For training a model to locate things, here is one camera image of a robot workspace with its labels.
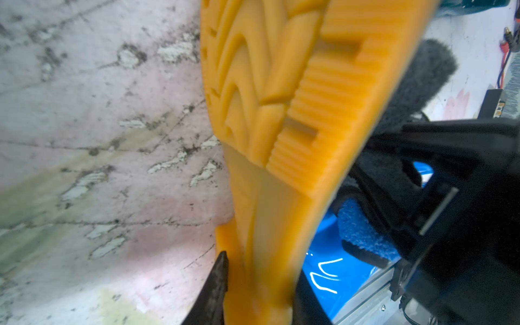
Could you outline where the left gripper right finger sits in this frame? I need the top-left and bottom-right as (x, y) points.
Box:
(292, 272), (333, 325)

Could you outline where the blue rubber boot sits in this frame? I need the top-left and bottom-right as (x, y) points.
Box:
(200, 1), (439, 324)

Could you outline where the red black cable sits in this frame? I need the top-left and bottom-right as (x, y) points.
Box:
(496, 26), (519, 89)

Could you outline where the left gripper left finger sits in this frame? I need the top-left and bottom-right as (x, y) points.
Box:
(182, 251), (229, 325)

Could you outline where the grey blue microfibre cloth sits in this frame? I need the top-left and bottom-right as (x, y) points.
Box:
(331, 39), (458, 268)

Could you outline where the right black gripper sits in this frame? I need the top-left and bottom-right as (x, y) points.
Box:
(350, 119), (519, 324)

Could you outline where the green rubber boot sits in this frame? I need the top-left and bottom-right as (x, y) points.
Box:
(436, 0), (511, 17)

